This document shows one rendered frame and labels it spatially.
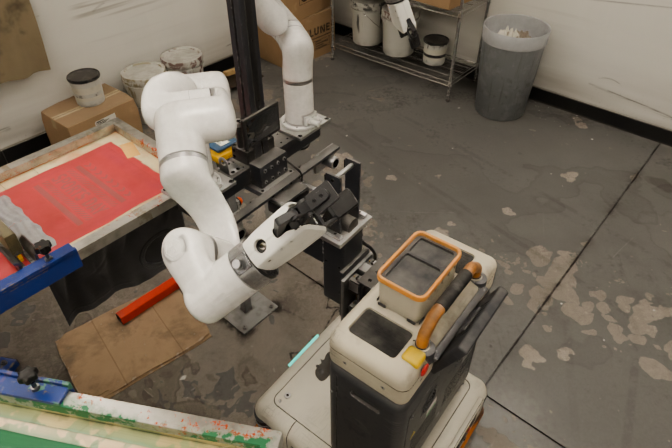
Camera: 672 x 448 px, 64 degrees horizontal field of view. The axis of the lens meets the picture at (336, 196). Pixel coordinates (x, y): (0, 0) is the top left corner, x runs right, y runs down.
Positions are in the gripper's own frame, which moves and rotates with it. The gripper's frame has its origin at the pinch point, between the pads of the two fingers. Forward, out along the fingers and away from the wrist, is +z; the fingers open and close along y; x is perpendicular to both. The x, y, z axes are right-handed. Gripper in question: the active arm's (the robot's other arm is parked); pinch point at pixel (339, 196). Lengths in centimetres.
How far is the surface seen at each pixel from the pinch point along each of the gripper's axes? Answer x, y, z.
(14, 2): -259, 151, -126
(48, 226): -65, 54, -92
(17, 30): -251, 158, -138
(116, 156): -87, 83, -77
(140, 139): -89, 87, -68
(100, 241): -49, 53, -78
